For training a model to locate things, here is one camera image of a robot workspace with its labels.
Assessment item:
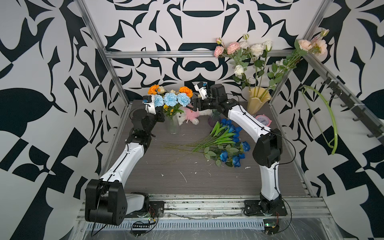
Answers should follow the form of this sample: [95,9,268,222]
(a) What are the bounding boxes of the corner blue rose stem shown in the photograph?
[204,147,229,163]

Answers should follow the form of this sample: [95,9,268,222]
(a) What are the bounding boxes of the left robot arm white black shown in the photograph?
[85,107,165,226]

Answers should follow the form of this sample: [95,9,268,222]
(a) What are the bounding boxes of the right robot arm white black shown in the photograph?
[191,82,290,217]

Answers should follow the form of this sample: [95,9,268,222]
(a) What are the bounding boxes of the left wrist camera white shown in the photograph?
[143,95,156,115]

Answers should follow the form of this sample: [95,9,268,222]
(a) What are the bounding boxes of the white rose stems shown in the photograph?
[237,33,274,88]

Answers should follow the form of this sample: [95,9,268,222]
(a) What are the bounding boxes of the controller board with wires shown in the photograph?
[265,212,293,236]
[131,219,158,237]

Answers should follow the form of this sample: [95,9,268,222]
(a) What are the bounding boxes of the light blue carnation stems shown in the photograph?
[155,93,191,107]

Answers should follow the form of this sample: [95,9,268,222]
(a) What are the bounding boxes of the clear glass vase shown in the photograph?
[166,115,180,135]

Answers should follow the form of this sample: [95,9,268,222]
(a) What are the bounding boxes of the dark purple glass vase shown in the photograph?
[208,110,222,128]

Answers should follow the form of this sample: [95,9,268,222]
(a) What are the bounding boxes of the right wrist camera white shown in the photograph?
[194,82,209,100]

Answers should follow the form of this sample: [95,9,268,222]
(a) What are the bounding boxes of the right controller board with wires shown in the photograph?
[265,212,293,236]

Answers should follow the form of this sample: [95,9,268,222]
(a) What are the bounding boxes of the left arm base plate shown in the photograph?
[144,201,165,218]

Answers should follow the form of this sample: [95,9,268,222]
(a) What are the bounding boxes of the pink alarm clock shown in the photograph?
[255,115,272,127]

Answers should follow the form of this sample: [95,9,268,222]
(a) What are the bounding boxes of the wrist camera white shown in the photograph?
[194,82,209,100]
[143,95,156,115]

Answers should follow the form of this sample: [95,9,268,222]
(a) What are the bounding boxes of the pink rose stem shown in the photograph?
[214,34,251,89]
[267,29,330,93]

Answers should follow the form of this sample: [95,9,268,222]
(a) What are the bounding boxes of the pink rose stem right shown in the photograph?
[267,29,330,93]

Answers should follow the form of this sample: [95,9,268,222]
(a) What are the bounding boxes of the pink rose stem left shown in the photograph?
[214,34,251,89]

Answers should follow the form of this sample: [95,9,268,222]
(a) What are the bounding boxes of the picked blue tulip bunch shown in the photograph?
[191,119,243,152]

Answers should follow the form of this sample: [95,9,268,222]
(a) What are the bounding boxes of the left controller board with wires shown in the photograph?
[131,219,158,237]

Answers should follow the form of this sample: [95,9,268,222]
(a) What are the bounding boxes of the black hook rail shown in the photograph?
[322,72,384,145]

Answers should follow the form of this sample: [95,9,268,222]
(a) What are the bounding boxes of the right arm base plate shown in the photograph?
[243,198,288,217]

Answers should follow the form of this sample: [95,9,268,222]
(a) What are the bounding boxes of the white plush toy pink shirt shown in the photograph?
[177,107,213,126]

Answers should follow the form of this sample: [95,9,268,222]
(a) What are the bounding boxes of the blue orange mixed bouquet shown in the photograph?
[148,85,194,119]

